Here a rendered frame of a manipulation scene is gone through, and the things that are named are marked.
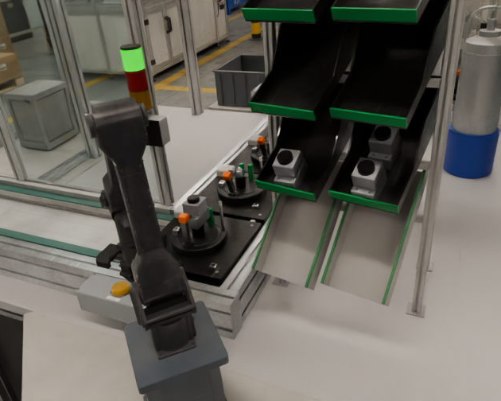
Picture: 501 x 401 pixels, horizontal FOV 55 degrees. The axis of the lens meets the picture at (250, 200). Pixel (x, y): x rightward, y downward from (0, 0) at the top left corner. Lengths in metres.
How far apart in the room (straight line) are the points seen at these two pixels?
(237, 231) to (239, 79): 1.97
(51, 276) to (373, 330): 0.80
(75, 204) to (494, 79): 1.32
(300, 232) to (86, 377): 0.54
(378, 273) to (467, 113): 0.81
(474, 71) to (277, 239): 0.86
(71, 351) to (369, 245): 0.69
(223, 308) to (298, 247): 0.21
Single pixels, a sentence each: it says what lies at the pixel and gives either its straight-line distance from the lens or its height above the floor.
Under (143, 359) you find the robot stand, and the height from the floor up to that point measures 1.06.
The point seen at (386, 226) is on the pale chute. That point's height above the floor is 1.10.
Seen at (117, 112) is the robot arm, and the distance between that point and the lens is 0.70.
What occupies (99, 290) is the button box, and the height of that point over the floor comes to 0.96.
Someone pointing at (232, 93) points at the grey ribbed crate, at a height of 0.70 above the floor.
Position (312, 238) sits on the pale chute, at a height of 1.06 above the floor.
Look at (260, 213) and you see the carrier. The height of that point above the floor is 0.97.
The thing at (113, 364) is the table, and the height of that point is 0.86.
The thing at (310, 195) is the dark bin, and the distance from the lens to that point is 0.90.
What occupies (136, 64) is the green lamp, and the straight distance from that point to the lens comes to 1.22.
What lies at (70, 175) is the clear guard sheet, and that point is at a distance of 1.61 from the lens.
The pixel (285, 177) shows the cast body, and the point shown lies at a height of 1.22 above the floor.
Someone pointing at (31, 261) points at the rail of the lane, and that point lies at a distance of 1.36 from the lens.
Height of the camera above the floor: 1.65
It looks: 30 degrees down
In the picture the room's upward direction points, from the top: 5 degrees counter-clockwise
